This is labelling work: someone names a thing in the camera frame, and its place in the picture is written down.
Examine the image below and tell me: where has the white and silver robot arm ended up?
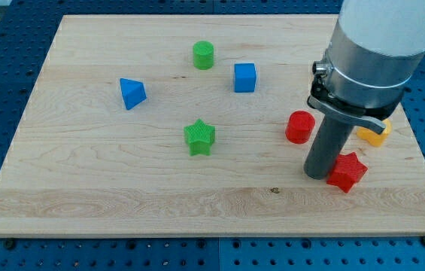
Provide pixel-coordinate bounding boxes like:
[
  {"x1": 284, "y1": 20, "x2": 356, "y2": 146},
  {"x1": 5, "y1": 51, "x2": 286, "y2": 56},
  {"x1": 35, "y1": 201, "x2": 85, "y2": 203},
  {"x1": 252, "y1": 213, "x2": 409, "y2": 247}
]
[{"x1": 308, "y1": 0, "x2": 425, "y2": 134}]

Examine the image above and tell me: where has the green star block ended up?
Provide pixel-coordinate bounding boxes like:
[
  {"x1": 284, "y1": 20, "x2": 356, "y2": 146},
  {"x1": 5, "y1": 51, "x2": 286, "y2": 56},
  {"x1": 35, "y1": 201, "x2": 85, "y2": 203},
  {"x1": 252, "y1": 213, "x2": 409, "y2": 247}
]
[{"x1": 184, "y1": 119, "x2": 216, "y2": 156}]

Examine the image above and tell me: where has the red star block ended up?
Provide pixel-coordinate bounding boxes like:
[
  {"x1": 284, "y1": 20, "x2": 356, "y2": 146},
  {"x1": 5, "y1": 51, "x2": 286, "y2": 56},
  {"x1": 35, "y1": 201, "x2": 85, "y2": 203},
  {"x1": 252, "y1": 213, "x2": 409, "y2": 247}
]
[{"x1": 326, "y1": 152, "x2": 368, "y2": 193}]

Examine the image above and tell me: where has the blue cube block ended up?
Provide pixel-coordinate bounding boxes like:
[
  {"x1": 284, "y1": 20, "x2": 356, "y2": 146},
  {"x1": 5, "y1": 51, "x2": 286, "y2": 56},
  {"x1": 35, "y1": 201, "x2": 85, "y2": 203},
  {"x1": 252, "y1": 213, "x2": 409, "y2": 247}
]
[{"x1": 234, "y1": 63, "x2": 257, "y2": 93}]

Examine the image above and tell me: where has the light wooden board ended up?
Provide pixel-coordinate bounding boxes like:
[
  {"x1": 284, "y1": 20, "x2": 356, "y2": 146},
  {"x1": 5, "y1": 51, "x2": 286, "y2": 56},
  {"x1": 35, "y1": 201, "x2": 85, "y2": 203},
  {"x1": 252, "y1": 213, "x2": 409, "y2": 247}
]
[{"x1": 0, "y1": 15, "x2": 425, "y2": 238}]

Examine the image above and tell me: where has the green cylinder block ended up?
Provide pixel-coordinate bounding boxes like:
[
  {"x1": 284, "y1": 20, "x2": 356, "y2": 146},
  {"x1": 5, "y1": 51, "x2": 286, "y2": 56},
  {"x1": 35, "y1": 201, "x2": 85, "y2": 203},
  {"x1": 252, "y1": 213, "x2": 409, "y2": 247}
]
[{"x1": 193, "y1": 41, "x2": 214, "y2": 70}]

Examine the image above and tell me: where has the blue triangle block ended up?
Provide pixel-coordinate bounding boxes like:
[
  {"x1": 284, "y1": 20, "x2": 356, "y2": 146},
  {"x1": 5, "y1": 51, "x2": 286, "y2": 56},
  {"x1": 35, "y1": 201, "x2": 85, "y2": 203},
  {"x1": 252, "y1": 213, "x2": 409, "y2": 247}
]
[{"x1": 120, "y1": 78, "x2": 147, "y2": 110}]

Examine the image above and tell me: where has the red cylinder block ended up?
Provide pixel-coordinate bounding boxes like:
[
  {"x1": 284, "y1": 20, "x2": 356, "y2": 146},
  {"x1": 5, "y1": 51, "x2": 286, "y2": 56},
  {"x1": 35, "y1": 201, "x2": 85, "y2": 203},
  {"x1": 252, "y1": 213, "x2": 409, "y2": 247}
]
[{"x1": 284, "y1": 111, "x2": 315, "y2": 144}]

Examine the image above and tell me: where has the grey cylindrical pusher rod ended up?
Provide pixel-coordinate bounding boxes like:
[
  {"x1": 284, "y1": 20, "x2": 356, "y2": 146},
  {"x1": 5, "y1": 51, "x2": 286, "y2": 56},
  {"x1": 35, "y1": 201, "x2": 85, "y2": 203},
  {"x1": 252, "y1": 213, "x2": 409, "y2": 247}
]
[{"x1": 303, "y1": 116, "x2": 354, "y2": 179}]

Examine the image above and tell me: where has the yellow heart block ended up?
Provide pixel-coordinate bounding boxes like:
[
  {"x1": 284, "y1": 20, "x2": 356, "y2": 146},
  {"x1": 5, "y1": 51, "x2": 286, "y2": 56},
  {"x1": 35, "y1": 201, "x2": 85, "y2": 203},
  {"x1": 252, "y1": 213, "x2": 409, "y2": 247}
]
[{"x1": 356, "y1": 119, "x2": 392, "y2": 147}]

